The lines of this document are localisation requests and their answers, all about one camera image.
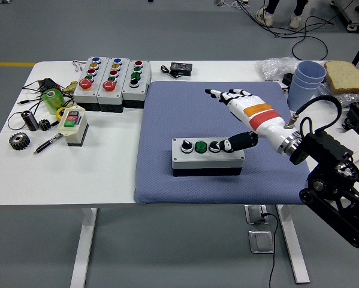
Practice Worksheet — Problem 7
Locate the green plastic cylinder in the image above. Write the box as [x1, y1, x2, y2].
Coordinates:
[41, 88, 65, 115]

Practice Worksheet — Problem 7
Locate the metal floor cover plate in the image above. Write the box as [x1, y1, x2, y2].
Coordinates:
[248, 230, 275, 254]

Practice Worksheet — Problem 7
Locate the metal floor socket box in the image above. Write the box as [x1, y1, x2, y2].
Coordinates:
[244, 204, 270, 225]

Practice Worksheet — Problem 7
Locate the cream switch box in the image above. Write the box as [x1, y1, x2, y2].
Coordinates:
[58, 104, 90, 148]

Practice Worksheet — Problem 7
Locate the light blue plastic cup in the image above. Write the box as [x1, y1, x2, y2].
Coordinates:
[293, 71, 325, 89]
[286, 77, 322, 111]
[297, 61, 327, 82]

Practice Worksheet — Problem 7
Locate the grey four-button control box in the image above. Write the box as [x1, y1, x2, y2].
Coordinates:
[171, 137, 246, 178]
[121, 59, 152, 109]

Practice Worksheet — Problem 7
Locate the clear bubble wrap bag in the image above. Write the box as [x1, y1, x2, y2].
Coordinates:
[256, 56, 301, 82]

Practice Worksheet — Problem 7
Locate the clear bag of washers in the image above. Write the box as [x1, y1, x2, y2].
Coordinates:
[318, 80, 359, 109]

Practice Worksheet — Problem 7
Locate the grey five-button control box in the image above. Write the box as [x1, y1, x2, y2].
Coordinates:
[73, 56, 110, 111]
[96, 56, 129, 113]

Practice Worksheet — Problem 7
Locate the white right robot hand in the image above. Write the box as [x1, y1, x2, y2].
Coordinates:
[204, 88, 294, 153]

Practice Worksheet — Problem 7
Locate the brass fitting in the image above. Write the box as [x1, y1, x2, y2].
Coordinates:
[62, 80, 79, 94]

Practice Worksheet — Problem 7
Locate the black meter cable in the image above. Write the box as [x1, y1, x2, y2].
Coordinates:
[159, 64, 180, 79]

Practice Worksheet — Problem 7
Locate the yellow tape roll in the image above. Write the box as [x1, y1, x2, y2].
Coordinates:
[55, 104, 74, 122]

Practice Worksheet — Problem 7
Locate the white table leg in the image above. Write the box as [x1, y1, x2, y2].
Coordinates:
[276, 205, 311, 284]
[70, 206, 98, 288]

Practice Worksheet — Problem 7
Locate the black floor cable loop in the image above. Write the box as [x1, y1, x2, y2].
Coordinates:
[291, 14, 337, 61]

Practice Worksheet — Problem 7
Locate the white cable bundle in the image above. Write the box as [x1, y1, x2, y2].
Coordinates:
[213, 0, 249, 8]

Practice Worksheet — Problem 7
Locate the person's leg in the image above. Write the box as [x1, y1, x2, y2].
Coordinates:
[289, 0, 308, 30]
[255, 0, 280, 25]

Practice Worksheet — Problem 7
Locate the black adapter block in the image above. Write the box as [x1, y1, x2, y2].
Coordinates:
[37, 77, 60, 92]

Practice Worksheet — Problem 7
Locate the thin black wire loop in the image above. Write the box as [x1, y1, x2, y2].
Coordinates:
[7, 98, 45, 130]

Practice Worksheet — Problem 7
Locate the black wire with jack plug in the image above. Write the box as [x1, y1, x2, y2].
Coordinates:
[17, 89, 48, 106]

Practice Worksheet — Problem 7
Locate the bread slice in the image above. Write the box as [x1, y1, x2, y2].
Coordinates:
[323, 59, 359, 94]

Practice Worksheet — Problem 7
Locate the black power cable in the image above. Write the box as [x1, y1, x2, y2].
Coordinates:
[260, 212, 279, 288]

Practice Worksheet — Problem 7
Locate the black silver pen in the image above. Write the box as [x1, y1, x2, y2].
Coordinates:
[33, 131, 63, 156]

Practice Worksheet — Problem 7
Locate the large black gear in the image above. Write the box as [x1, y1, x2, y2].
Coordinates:
[8, 132, 31, 151]

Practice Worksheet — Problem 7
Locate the black cylindrical capacitor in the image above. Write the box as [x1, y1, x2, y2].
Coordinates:
[21, 109, 40, 132]

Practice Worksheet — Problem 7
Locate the blue-grey padded mat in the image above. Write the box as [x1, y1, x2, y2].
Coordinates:
[133, 80, 317, 206]

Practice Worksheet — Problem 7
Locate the black display meter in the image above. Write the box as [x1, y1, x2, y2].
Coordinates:
[169, 61, 194, 77]

